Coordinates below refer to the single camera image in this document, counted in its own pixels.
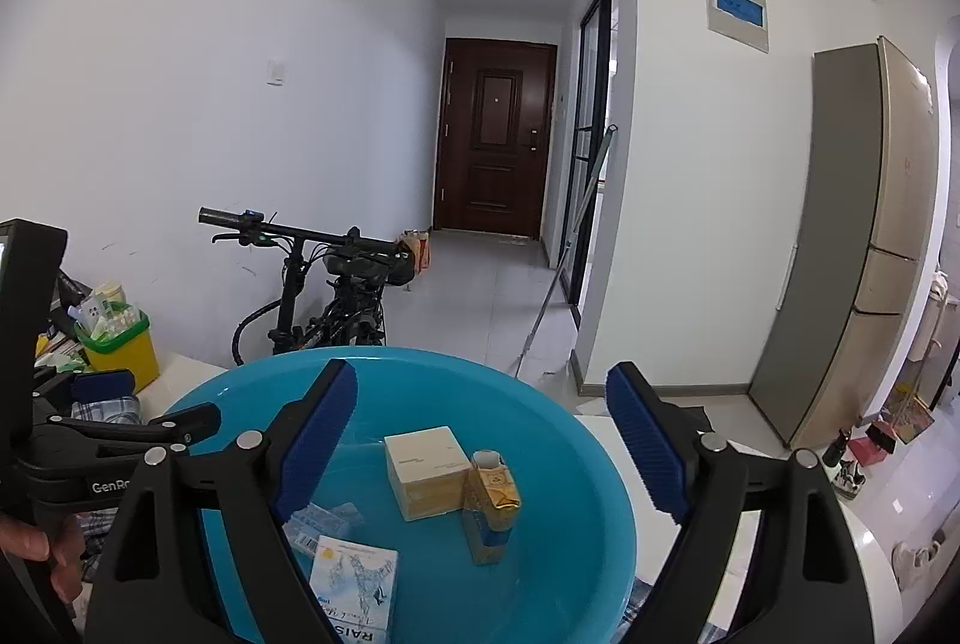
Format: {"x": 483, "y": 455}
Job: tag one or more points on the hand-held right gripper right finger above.
{"x": 649, "y": 449}

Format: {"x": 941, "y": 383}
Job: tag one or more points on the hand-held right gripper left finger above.
{"x": 315, "y": 441}

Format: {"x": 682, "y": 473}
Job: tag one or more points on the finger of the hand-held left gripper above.
{"x": 172, "y": 426}
{"x": 101, "y": 383}

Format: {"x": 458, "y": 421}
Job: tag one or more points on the clear plastic packet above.
{"x": 330, "y": 524}

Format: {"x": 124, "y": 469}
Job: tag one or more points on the large cream box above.
{"x": 424, "y": 471}

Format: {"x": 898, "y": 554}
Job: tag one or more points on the blue plastic basin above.
{"x": 540, "y": 501}

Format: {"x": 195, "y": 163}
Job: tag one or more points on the light blue box with drawing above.
{"x": 352, "y": 584}

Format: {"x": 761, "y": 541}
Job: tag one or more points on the small gold cigarette pack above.
{"x": 487, "y": 516}

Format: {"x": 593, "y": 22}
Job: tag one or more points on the person's left hand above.
{"x": 37, "y": 543}

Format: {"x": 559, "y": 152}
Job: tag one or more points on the blue plaid cloth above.
{"x": 112, "y": 410}

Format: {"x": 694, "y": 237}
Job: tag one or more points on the yellow container green rim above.
{"x": 124, "y": 351}

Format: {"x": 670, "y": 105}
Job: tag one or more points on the white packets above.
{"x": 105, "y": 314}

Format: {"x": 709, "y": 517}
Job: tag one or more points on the black bag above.
{"x": 71, "y": 291}

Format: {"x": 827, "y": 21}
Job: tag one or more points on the black bicycle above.
{"x": 352, "y": 314}

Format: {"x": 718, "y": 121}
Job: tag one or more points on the dark bottles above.
{"x": 840, "y": 464}

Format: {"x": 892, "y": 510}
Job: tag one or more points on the orange box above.
{"x": 418, "y": 250}

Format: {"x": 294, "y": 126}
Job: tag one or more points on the mop pole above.
{"x": 569, "y": 239}

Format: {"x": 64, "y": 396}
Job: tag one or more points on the black framed glass door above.
{"x": 574, "y": 201}

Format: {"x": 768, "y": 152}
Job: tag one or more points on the gold grey refrigerator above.
{"x": 825, "y": 239}

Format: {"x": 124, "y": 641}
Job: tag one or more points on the dark brown door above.
{"x": 491, "y": 149}

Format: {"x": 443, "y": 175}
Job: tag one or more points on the picture frame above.
{"x": 911, "y": 419}

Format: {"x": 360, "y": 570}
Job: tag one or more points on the white light switch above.
{"x": 276, "y": 72}

